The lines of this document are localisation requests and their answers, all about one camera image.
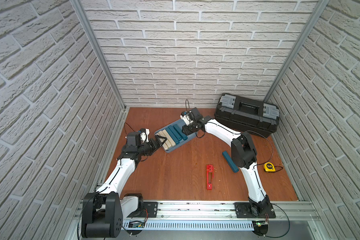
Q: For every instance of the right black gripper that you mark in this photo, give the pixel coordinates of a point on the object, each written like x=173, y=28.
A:
x=186, y=130

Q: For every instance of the yellow tape measure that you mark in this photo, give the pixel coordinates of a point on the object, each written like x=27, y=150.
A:
x=269, y=167

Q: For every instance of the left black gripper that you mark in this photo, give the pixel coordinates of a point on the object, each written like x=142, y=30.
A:
x=155, y=144

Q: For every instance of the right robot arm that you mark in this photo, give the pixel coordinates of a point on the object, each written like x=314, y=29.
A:
x=243, y=154

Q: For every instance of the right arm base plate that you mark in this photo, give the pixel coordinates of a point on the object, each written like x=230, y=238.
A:
x=246, y=210

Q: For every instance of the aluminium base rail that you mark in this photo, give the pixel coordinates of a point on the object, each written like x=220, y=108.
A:
x=216, y=216

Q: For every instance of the red pliers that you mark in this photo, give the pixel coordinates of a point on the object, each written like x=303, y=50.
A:
x=209, y=176

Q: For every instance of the blue plastic storage tray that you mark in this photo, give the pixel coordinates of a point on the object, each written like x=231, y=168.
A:
x=180, y=123

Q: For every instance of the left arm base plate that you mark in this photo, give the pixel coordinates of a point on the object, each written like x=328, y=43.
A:
x=150, y=209

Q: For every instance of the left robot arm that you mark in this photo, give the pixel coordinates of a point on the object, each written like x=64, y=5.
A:
x=103, y=210

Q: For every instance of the teal pliers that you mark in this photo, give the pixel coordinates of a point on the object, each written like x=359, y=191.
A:
x=230, y=162
x=179, y=131
x=174, y=134

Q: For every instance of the black plastic toolbox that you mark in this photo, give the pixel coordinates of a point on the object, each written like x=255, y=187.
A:
x=243, y=114

